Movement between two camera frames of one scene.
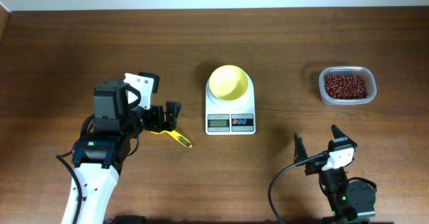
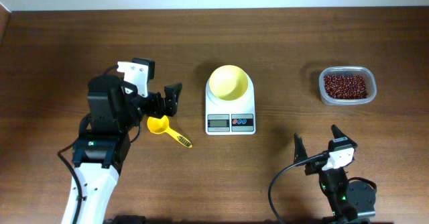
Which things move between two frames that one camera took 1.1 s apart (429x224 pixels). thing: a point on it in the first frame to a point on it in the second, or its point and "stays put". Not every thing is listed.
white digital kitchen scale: (230, 102) stays put
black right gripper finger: (300, 153) stays put
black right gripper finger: (340, 141) stays put
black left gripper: (161, 117) to (164, 102)
